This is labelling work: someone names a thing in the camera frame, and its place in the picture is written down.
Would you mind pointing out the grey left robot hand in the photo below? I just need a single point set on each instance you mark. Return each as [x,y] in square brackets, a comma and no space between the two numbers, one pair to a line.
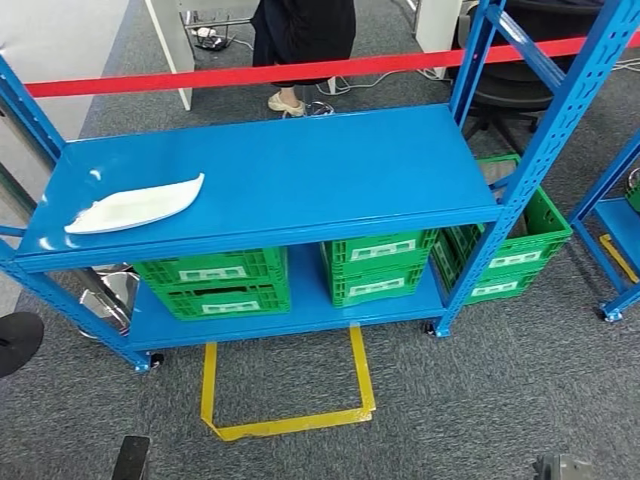
[130,460]

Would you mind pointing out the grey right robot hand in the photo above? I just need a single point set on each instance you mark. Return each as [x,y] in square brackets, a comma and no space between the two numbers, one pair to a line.
[564,469]

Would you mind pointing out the person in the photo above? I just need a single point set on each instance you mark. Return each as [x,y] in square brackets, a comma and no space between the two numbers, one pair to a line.
[300,33]

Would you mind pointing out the yellow floor tape square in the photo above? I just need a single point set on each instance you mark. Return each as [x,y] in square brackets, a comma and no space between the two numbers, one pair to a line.
[362,371]
[617,257]

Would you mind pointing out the white partition panel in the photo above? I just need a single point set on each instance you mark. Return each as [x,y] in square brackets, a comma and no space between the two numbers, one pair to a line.
[440,26]

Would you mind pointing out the black stanchion post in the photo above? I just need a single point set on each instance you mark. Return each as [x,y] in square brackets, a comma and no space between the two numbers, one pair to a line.
[17,341]

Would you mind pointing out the white curved plastic panel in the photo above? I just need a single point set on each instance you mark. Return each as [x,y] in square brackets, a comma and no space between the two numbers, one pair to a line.
[135,205]

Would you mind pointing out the white desk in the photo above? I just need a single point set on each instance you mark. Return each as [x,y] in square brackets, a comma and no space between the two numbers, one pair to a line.
[170,40]

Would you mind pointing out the blue metal shelf cart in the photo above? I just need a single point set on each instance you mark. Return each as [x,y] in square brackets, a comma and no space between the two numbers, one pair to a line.
[300,172]
[620,225]

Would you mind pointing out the chrome base stool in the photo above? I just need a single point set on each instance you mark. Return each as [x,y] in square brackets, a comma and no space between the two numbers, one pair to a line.
[317,109]

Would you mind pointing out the black power strip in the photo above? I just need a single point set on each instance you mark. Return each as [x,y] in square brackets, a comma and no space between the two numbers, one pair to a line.
[210,41]

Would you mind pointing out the red barrier belt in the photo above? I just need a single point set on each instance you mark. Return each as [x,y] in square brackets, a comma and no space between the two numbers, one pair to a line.
[200,78]

